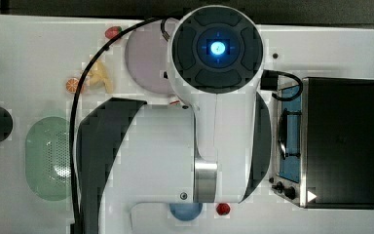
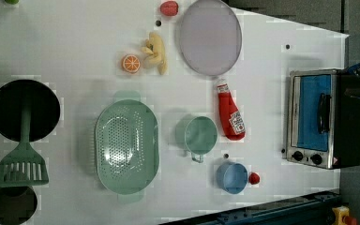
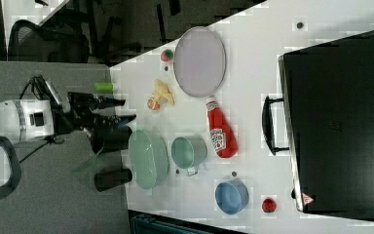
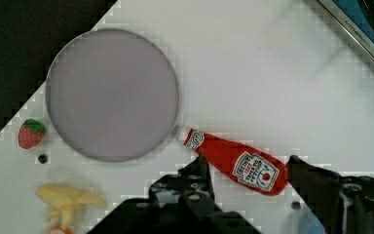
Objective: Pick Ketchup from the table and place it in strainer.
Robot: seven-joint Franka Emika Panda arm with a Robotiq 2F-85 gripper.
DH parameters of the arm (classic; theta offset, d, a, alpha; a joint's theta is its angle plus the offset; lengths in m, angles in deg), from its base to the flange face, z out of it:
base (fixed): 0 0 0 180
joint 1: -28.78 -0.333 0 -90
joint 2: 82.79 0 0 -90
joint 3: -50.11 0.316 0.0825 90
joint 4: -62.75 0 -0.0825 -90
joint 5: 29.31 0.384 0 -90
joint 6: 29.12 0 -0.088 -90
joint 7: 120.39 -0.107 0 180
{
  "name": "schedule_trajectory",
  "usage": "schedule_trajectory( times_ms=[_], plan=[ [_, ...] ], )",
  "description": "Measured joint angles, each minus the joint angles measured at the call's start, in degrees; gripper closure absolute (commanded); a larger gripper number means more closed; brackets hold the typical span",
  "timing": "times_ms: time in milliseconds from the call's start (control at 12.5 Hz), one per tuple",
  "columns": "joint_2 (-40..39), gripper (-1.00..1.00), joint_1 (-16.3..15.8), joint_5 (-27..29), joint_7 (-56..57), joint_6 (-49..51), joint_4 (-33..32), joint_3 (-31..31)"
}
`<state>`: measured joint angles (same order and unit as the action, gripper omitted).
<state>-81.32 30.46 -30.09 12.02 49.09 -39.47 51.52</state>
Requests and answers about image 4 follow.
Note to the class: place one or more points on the orange slice toy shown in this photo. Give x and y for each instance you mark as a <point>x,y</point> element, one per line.
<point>59,230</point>

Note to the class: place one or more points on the yellow plush peeled banana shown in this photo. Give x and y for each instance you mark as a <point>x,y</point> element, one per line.
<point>65,200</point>

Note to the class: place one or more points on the red toy strawberry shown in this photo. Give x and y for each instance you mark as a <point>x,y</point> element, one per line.
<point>31,133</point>

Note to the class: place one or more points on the grey round plate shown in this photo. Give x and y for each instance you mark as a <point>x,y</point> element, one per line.
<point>112,95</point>

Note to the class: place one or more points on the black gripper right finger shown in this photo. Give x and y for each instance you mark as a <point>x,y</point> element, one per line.
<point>342,204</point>

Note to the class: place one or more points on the red plush ketchup bottle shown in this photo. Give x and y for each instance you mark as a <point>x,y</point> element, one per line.
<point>245,165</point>

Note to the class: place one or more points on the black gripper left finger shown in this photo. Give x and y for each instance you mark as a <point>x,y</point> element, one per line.
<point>182,203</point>

